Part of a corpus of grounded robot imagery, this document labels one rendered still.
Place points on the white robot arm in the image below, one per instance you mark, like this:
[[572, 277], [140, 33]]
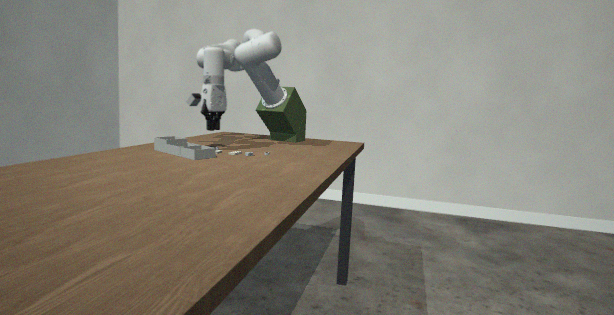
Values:
[[248, 56]]

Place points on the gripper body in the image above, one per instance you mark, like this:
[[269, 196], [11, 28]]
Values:
[[215, 97]]

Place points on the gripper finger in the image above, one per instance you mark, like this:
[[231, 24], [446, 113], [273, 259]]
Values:
[[217, 118], [208, 117]]

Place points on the grey open-top bin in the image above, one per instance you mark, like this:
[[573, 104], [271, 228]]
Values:
[[180, 147]]

